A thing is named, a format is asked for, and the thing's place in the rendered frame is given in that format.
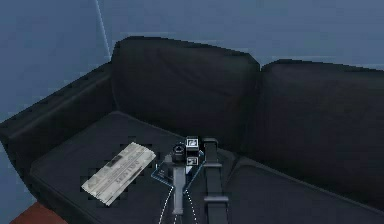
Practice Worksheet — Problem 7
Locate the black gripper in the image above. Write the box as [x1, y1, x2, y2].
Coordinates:
[158, 142, 199, 224]

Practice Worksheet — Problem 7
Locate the dark blue-edged notepad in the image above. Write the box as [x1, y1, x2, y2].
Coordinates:
[150, 150, 207, 195]

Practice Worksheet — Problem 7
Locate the grey folded newspaper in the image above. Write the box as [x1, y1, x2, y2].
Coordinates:
[80, 141, 157, 207]

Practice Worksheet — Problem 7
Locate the black sofa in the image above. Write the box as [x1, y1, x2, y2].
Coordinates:
[0, 35, 384, 224]

